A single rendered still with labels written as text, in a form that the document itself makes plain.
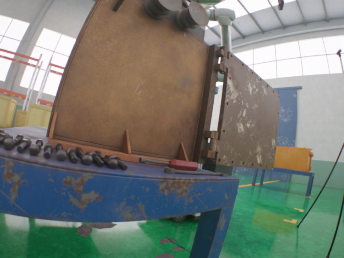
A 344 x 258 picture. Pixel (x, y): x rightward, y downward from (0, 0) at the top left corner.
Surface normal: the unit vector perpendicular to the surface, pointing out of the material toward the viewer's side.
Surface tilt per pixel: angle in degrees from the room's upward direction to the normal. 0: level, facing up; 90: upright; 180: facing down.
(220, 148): 90
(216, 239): 90
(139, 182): 90
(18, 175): 90
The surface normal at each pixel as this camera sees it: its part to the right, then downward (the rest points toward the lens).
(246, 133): 0.55, 0.00
